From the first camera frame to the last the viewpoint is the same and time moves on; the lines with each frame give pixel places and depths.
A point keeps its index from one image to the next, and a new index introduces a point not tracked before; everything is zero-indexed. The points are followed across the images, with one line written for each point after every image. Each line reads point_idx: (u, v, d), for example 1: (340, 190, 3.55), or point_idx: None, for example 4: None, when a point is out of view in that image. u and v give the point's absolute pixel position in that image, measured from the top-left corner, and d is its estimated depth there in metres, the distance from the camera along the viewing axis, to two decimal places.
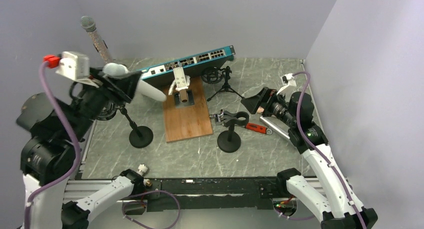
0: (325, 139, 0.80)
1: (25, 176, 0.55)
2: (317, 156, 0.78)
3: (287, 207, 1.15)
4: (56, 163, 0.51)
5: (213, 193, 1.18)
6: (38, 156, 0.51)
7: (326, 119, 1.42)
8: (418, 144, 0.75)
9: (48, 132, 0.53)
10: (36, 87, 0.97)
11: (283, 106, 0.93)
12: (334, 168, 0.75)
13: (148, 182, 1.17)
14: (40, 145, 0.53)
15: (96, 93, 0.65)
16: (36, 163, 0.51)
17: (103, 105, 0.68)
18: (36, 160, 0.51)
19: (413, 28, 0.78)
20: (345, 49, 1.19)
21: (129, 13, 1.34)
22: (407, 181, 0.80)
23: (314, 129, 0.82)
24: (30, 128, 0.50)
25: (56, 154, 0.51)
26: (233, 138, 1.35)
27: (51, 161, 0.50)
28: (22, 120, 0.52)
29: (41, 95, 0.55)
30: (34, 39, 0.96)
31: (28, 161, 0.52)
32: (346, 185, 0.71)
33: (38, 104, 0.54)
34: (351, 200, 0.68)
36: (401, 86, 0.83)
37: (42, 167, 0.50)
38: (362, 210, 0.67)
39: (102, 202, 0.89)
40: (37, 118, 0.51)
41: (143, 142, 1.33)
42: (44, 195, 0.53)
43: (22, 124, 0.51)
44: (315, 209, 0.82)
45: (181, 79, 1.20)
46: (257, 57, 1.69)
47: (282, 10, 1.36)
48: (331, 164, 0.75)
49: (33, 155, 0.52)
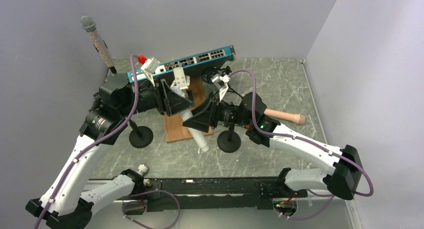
0: (277, 121, 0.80)
1: (81, 137, 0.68)
2: (280, 137, 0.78)
3: (287, 207, 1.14)
4: (113, 128, 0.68)
5: (213, 193, 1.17)
6: (102, 120, 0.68)
7: (326, 119, 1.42)
8: (417, 144, 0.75)
9: (116, 102, 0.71)
10: (36, 87, 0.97)
11: (230, 110, 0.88)
12: (298, 137, 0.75)
13: (148, 182, 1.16)
14: (101, 114, 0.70)
15: (151, 95, 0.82)
16: (99, 125, 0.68)
17: (151, 105, 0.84)
18: (99, 123, 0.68)
19: (413, 29, 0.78)
20: (345, 49, 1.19)
21: (129, 13, 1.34)
22: (409, 181, 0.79)
23: (264, 119, 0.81)
24: (109, 94, 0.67)
25: (114, 121, 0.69)
26: (233, 138, 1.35)
27: (111, 126, 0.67)
28: (103, 87, 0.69)
29: (119, 75, 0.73)
30: (34, 40, 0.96)
31: (92, 122, 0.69)
32: (316, 141, 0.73)
33: (118, 79, 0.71)
34: (328, 150, 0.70)
36: (401, 85, 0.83)
37: (103, 128, 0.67)
38: (342, 152, 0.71)
39: (104, 197, 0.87)
40: (116, 87, 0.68)
41: (143, 142, 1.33)
42: (91, 155, 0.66)
43: (102, 91, 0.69)
44: (318, 184, 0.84)
45: (181, 79, 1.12)
46: (257, 57, 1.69)
47: (281, 10, 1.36)
48: (294, 136, 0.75)
49: (97, 119, 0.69)
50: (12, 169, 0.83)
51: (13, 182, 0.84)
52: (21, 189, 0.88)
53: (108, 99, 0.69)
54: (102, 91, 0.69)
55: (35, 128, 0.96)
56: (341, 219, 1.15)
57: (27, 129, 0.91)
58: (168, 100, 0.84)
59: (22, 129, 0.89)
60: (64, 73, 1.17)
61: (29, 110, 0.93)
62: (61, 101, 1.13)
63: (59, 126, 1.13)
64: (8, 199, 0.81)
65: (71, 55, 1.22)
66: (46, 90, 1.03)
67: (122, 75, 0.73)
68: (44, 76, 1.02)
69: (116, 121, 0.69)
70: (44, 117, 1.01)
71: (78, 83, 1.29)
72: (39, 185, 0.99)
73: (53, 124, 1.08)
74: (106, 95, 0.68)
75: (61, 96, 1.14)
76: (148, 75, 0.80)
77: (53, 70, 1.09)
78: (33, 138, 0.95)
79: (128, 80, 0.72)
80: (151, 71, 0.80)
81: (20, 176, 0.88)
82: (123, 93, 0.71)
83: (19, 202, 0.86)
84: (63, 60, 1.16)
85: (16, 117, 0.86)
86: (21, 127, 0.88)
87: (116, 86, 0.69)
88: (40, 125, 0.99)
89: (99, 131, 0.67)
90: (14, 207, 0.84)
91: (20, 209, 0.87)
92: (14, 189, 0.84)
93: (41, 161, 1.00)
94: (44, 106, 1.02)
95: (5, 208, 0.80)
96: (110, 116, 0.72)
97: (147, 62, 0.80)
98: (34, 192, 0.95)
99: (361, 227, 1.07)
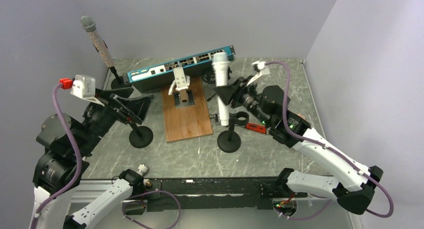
0: (307, 124, 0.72)
1: (38, 188, 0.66)
2: (310, 144, 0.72)
3: (287, 207, 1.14)
4: (67, 176, 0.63)
5: (213, 193, 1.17)
6: (52, 169, 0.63)
7: (326, 119, 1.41)
8: (418, 145, 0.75)
9: (64, 148, 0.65)
10: (37, 87, 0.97)
11: (254, 98, 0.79)
12: (330, 148, 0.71)
13: (148, 182, 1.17)
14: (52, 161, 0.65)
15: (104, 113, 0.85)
16: (50, 176, 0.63)
17: (109, 124, 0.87)
18: (50, 173, 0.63)
19: (413, 30, 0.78)
20: (345, 50, 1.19)
21: (129, 13, 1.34)
22: (409, 181, 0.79)
23: (293, 117, 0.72)
24: (49, 145, 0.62)
25: (67, 168, 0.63)
26: (233, 138, 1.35)
27: (64, 175, 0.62)
28: (42, 137, 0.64)
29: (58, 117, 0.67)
30: (34, 39, 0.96)
31: (42, 174, 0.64)
32: (347, 157, 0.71)
33: (56, 124, 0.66)
34: (360, 170, 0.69)
36: (401, 86, 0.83)
37: (55, 179, 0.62)
38: (370, 172, 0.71)
39: (99, 212, 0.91)
40: (56, 135, 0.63)
41: (143, 142, 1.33)
42: (52, 206, 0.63)
43: (42, 141, 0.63)
44: (325, 192, 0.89)
45: (181, 79, 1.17)
46: (257, 57, 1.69)
47: (281, 10, 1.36)
48: (327, 145, 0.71)
49: (47, 169, 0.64)
50: (12, 168, 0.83)
51: (13, 181, 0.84)
52: (21, 189, 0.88)
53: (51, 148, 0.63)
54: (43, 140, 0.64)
55: (36, 128, 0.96)
56: (341, 219, 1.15)
57: (27, 128, 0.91)
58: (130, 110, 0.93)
59: (23, 129, 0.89)
60: (64, 72, 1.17)
61: (29, 110, 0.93)
62: (60, 100, 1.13)
63: None
64: (8, 198, 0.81)
65: (71, 55, 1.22)
66: (46, 90, 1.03)
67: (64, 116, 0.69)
68: (44, 76, 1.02)
69: (70, 168, 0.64)
70: (44, 117, 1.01)
71: None
72: None
73: None
74: (46, 144, 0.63)
75: (61, 96, 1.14)
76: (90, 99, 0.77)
77: (53, 69, 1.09)
78: (33, 138, 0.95)
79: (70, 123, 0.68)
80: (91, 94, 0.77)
81: (20, 175, 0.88)
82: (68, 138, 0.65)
83: (18, 201, 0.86)
84: (64, 60, 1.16)
85: (15, 117, 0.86)
86: (21, 127, 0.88)
87: (56, 134, 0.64)
88: (40, 124, 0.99)
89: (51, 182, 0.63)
90: (13, 207, 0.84)
91: (20, 209, 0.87)
92: (14, 188, 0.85)
93: None
94: (44, 105, 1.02)
95: (5, 207, 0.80)
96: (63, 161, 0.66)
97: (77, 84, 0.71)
98: (34, 192, 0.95)
99: (361, 227, 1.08)
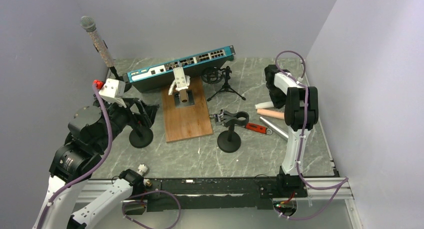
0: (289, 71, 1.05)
1: (52, 177, 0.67)
2: (280, 75, 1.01)
3: (287, 207, 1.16)
4: (83, 166, 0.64)
5: (213, 193, 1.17)
6: (71, 158, 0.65)
7: (326, 119, 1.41)
8: (418, 145, 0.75)
9: (87, 137, 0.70)
10: (36, 87, 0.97)
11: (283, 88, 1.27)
12: (290, 77, 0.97)
13: (148, 182, 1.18)
14: (70, 151, 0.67)
15: (121, 114, 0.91)
16: (67, 165, 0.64)
17: (124, 123, 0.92)
18: (68, 162, 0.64)
19: (413, 31, 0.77)
20: (346, 49, 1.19)
21: (129, 13, 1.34)
22: (409, 181, 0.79)
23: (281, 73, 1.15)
24: (80, 130, 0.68)
25: (85, 158, 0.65)
26: (233, 138, 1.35)
27: (81, 164, 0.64)
28: (73, 124, 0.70)
29: (90, 108, 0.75)
30: (34, 39, 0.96)
31: (60, 163, 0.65)
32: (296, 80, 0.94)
33: (88, 114, 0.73)
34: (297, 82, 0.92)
36: (401, 88, 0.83)
37: (72, 168, 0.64)
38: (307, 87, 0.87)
39: (99, 212, 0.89)
40: (87, 122, 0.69)
41: (143, 142, 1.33)
42: (64, 196, 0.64)
43: (73, 128, 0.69)
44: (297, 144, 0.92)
45: (181, 79, 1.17)
46: (257, 57, 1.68)
47: (281, 9, 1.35)
48: (288, 73, 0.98)
49: (65, 158, 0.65)
50: (12, 169, 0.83)
51: (13, 181, 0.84)
52: (23, 189, 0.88)
53: (78, 135, 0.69)
54: (73, 127, 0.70)
55: (36, 127, 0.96)
56: (341, 219, 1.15)
57: (26, 128, 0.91)
58: (146, 115, 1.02)
59: (22, 128, 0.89)
60: (64, 72, 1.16)
61: (30, 110, 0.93)
62: (60, 100, 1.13)
63: (60, 125, 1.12)
64: (8, 198, 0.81)
65: (71, 55, 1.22)
66: (46, 90, 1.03)
67: (95, 108, 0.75)
68: (44, 76, 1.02)
69: (87, 158, 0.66)
70: (44, 118, 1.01)
71: (78, 83, 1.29)
72: (41, 185, 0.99)
73: (54, 123, 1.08)
74: (76, 131, 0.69)
75: (61, 95, 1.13)
76: (118, 98, 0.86)
77: (53, 69, 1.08)
78: (33, 138, 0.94)
79: (100, 115, 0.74)
80: (119, 96, 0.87)
81: (21, 175, 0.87)
82: (94, 128, 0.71)
83: (19, 202, 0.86)
84: (64, 60, 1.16)
85: (15, 117, 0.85)
86: (21, 128, 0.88)
87: (86, 121, 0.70)
88: (40, 124, 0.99)
89: (68, 170, 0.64)
90: (15, 207, 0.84)
91: (21, 209, 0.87)
92: (15, 189, 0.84)
93: (42, 161, 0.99)
94: (44, 106, 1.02)
95: (7, 207, 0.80)
96: (81, 153, 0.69)
97: (108, 85, 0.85)
98: (36, 192, 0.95)
99: (361, 227, 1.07)
